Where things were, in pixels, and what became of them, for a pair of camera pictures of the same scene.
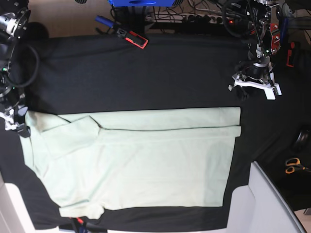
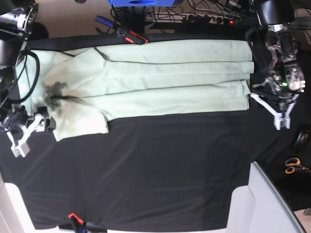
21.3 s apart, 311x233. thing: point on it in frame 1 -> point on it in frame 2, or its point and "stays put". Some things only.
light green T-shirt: (93, 159) -> (80, 89)
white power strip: (207, 19) stays put
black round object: (302, 141) stays put
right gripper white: (269, 91) -> (278, 121)
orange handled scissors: (293, 163) stays put
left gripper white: (23, 130) -> (39, 124)
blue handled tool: (104, 21) stays put
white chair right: (259, 208) stays put
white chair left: (14, 217) stays put
